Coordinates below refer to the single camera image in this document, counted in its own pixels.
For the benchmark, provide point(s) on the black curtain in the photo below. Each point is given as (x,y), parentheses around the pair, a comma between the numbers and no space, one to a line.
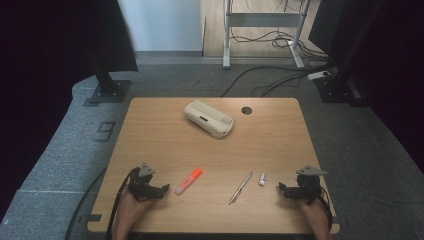
(393,66)
(43,83)

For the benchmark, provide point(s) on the white metal desk frame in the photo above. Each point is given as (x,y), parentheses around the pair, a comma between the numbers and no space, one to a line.
(263,20)

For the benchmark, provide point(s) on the white power strip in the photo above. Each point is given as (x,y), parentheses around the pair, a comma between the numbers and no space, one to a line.
(318,75)

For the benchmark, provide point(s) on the beige pencil case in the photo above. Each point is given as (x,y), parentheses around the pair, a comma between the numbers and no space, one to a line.
(209,118)

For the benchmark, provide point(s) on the silver pen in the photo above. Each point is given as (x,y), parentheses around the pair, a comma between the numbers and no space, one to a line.
(240,187)

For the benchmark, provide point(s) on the small silver pen cap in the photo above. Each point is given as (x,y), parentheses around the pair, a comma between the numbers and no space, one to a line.
(263,179)

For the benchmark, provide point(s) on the black stand with base plate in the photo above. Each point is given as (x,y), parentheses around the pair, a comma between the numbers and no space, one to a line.
(336,88)
(110,90)

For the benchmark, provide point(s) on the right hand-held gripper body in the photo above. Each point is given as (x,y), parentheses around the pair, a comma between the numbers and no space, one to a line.
(308,188)

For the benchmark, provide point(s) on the person's right hand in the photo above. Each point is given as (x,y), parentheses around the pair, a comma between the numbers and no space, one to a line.
(315,213)

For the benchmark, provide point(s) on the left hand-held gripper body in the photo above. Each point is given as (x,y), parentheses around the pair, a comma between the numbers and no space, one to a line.
(143,186)

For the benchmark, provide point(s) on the person's left hand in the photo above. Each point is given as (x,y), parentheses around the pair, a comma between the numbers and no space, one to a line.
(131,208)

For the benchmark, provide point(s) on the orange highlighter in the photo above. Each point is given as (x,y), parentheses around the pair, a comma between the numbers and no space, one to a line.
(188,181)

